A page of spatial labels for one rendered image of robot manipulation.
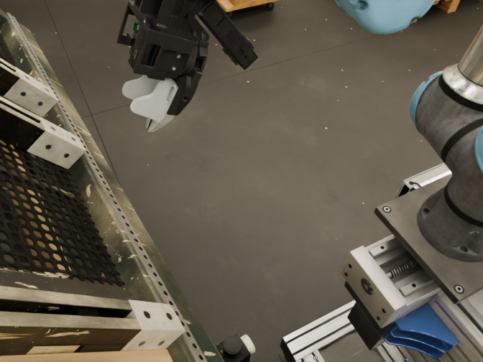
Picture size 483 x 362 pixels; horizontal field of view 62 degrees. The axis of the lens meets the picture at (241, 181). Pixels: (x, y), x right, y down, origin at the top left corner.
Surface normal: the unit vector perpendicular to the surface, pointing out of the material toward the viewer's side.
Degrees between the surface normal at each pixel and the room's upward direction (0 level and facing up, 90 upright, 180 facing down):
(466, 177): 90
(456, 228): 72
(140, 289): 33
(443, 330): 0
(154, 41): 90
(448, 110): 83
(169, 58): 90
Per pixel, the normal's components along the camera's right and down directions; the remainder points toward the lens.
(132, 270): -0.44, -0.33
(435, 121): -0.91, 0.04
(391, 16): 0.23, 0.74
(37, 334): 0.54, 0.65
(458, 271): 0.03, -0.65
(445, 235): -0.75, 0.24
